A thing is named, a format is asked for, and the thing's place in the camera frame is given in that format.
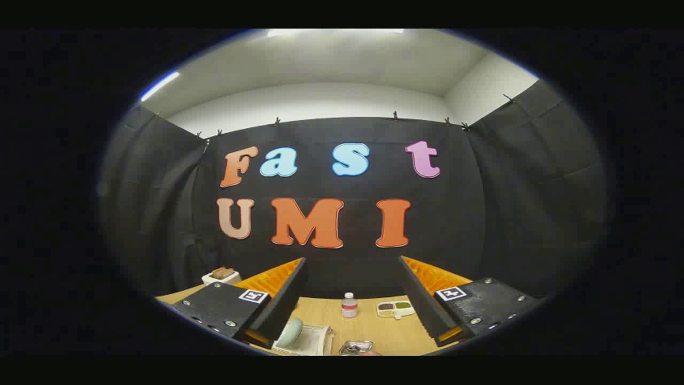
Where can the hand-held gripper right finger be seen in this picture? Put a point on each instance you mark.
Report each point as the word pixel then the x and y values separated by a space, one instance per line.
pixel 422 299

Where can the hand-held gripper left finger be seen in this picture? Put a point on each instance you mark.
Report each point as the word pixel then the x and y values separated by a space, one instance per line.
pixel 283 305

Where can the light green plate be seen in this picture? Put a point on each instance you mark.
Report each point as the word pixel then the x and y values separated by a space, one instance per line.
pixel 289 332

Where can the white divided tray with beans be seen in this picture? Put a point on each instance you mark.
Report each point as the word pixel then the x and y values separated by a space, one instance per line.
pixel 395 309

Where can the white toaster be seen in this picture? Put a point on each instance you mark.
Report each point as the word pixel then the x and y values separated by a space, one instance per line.
pixel 224 279

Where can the clear plastic water bottle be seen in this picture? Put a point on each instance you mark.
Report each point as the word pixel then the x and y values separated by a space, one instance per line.
pixel 349 307

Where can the toast slices in toaster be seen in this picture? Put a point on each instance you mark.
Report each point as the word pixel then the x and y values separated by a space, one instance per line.
pixel 222 272

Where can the long ceiling light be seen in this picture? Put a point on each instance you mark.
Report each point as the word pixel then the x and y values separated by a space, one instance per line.
pixel 334 31
pixel 159 85

